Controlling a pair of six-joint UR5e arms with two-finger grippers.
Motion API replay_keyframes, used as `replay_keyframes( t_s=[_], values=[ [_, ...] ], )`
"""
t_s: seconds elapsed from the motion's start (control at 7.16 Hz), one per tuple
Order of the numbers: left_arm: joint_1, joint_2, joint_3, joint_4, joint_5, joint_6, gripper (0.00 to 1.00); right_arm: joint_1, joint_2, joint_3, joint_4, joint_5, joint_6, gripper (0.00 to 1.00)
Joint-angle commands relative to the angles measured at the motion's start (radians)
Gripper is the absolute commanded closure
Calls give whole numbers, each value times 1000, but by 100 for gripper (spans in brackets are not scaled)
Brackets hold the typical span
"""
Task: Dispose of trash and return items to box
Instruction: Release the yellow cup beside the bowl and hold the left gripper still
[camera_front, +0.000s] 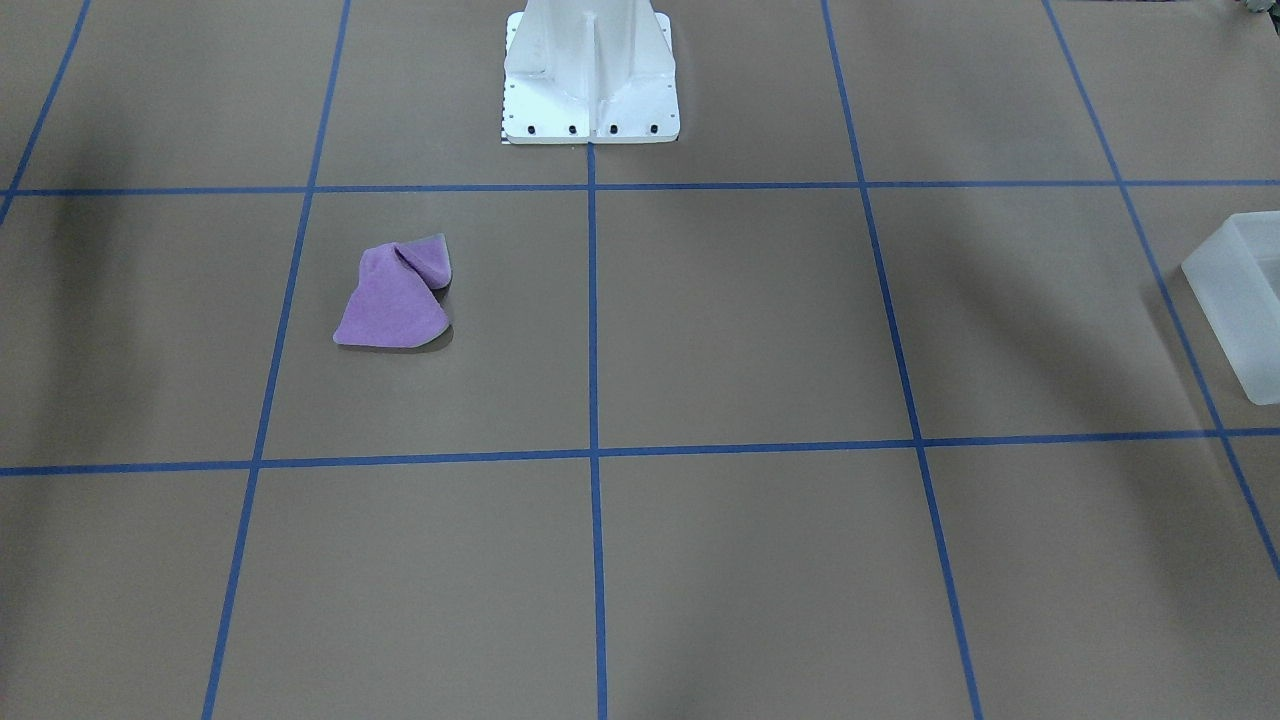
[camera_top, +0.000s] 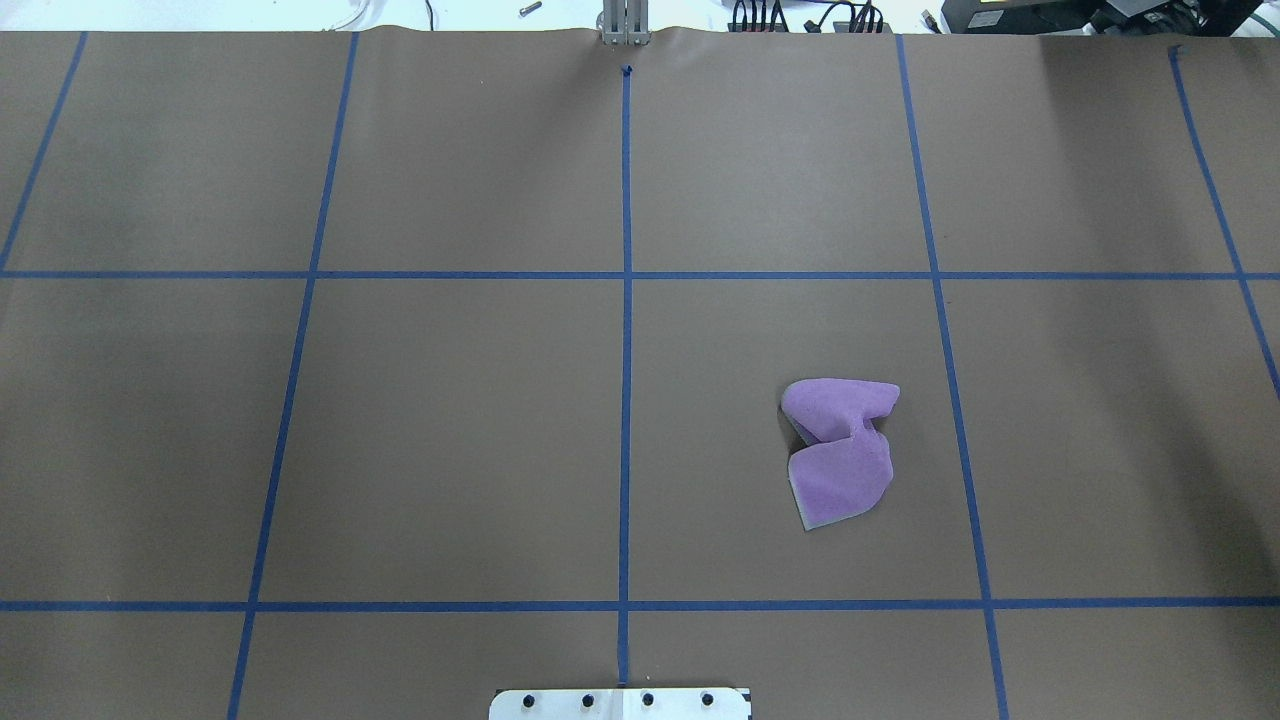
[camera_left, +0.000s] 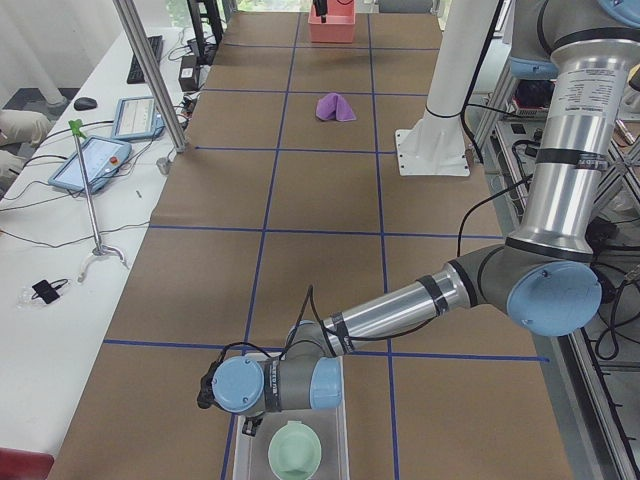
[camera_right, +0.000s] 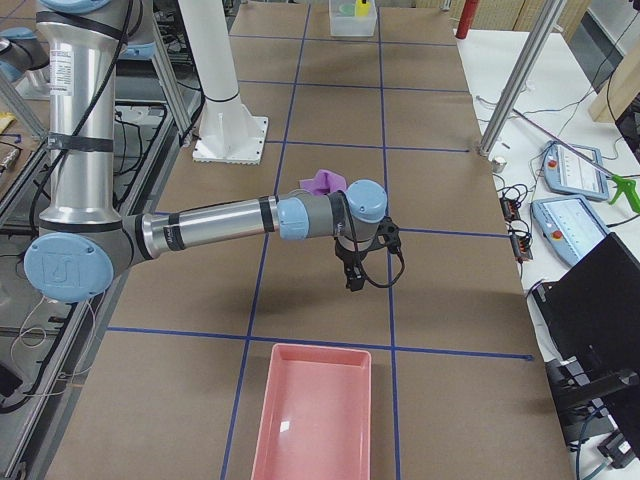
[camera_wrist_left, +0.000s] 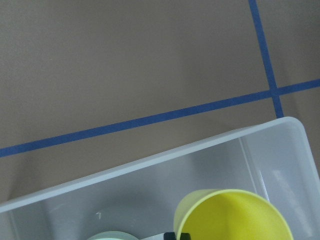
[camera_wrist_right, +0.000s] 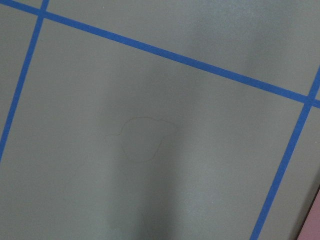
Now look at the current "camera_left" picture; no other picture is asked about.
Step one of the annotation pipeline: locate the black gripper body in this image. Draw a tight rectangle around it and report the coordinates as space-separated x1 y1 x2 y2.
196 360 220 409

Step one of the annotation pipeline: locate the pale green bowl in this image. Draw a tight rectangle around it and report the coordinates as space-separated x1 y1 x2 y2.
268 421 322 480

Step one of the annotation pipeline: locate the purple cloth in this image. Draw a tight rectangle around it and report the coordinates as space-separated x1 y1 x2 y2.
315 92 357 122

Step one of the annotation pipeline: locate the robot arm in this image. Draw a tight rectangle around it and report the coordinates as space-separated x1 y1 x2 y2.
197 1 639 419
312 0 328 23

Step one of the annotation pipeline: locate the translucent white storage box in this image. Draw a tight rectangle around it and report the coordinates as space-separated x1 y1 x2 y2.
218 353 350 479

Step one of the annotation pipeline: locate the small black device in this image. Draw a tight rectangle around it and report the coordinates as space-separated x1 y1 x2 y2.
31 279 69 305

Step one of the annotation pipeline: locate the blue teach pendant near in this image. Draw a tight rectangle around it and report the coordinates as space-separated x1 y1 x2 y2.
48 136 132 193

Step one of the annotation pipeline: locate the blue teach pendant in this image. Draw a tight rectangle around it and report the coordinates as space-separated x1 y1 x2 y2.
48 136 132 193
111 96 165 141

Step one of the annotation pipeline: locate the blue teach pendant far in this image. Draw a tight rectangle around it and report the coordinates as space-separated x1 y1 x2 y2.
111 96 165 141

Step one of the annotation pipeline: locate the metal reacher grabber tool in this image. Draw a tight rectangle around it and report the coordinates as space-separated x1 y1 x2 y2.
69 120 129 284

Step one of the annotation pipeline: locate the black computer mouse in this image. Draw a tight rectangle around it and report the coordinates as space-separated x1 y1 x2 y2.
73 97 98 111

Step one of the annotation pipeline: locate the black power adapter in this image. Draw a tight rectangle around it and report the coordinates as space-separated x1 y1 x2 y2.
178 55 201 92

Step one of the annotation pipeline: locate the black keyboard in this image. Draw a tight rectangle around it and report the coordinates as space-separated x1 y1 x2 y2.
126 34 165 85

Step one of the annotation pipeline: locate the pink plastic bin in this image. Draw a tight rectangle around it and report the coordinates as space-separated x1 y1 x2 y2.
307 0 356 44

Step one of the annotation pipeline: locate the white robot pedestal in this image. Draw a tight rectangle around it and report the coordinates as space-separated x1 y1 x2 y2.
395 0 503 177

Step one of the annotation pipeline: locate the aluminium frame post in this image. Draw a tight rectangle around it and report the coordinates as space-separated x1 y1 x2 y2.
113 0 187 154

